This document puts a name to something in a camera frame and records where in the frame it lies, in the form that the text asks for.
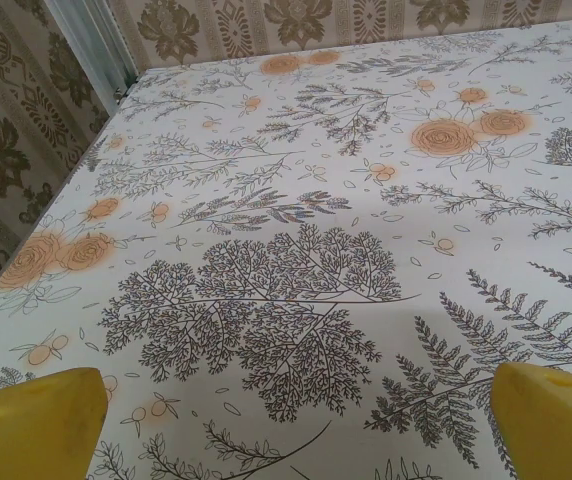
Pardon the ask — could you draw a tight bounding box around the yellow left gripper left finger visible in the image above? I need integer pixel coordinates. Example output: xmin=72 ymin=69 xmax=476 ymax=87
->
xmin=0 ymin=367 xmax=108 ymax=480

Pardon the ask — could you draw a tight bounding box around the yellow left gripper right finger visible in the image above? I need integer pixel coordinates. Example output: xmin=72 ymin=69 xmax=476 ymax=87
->
xmin=487 ymin=360 xmax=572 ymax=480

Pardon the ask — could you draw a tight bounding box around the floral tablecloth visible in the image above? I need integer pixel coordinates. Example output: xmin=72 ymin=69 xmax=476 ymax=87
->
xmin=0 ymin=18 xmax=572 ymax=480

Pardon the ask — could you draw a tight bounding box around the aluminium frame post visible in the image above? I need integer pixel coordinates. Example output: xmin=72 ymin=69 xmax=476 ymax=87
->
xmin=48 ymin=0 xmax=142 ymax=109

